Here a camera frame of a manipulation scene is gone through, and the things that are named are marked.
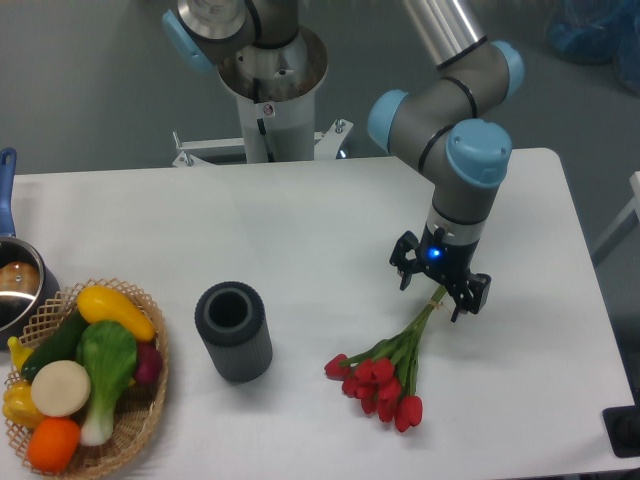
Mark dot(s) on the red tulip bouquet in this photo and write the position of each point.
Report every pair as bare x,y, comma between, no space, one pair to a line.
384,378

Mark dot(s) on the blue handled saucepan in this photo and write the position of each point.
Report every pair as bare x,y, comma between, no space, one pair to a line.
26,281

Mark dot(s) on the yellow bell pepper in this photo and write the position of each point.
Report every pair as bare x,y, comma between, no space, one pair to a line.
19,407

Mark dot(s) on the white furniture frame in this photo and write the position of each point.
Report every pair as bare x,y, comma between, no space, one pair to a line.
620,227

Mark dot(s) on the purple red radish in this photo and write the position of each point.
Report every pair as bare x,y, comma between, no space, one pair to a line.
149,364

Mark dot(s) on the black device at edge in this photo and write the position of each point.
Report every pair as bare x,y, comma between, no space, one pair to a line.
622,426

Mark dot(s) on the yellow squash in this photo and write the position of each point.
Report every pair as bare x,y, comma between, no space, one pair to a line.
98,303

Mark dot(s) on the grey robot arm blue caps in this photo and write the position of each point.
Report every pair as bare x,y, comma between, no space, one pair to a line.
440,133

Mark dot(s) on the green bok choy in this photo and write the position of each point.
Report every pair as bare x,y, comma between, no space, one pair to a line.
108,353

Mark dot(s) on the dark grey ribbed vase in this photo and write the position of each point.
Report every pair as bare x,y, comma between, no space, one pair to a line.
230,318

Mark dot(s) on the orange fruit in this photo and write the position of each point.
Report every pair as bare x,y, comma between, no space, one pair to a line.
53,444

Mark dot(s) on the dark green cucumber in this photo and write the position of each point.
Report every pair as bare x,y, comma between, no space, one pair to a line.
60,345

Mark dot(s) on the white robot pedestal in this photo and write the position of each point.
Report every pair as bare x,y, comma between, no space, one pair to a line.
275,93

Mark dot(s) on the blue plastic bag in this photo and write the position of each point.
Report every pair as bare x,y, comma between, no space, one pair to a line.
597,32

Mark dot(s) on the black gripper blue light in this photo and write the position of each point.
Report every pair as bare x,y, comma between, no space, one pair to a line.
448,263

